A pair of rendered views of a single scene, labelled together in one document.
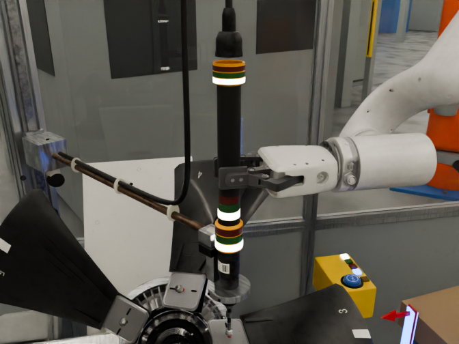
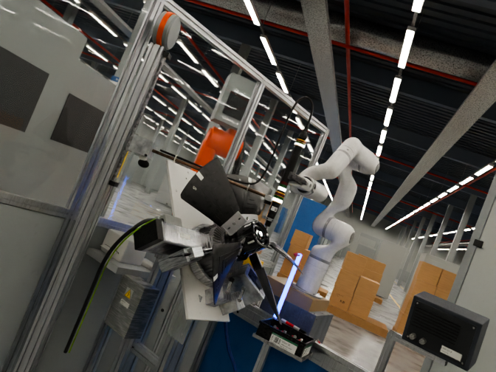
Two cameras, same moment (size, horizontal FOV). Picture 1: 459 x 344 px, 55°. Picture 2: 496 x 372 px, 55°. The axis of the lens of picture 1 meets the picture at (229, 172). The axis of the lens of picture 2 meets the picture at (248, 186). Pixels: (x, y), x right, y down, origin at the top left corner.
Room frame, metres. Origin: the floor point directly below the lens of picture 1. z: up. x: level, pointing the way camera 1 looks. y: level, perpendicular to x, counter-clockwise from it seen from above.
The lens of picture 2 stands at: (-0.84, 1.39, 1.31)
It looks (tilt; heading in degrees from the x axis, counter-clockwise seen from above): 2 degrees up; 320
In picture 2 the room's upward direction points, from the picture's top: 22 degrees clockwise
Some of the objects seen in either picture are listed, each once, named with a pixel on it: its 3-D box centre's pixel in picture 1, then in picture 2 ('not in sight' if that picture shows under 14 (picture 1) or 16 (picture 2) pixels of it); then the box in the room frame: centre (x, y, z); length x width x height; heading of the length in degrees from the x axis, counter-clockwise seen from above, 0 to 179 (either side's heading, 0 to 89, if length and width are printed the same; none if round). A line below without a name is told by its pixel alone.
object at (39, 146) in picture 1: (44, 151); (141, 146); (1.03, 0.45, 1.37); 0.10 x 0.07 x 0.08; 46
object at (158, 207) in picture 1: (118, 187); (210, 173); (0.81, 0.22, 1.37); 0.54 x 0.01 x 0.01; 46
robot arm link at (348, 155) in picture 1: (338, 164); (306, 185); (0.64, -0.17, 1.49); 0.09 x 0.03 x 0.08; 12
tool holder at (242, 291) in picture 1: (224, 262); (271, 209); (0.61, 0.01, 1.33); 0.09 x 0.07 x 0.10; 46
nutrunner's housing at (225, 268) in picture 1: (229, 175); (287, 176); (0.60, 0.00, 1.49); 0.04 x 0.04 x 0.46
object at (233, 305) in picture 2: not in sight; (231, 302); (0.60, 0.03, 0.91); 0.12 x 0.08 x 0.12; 11
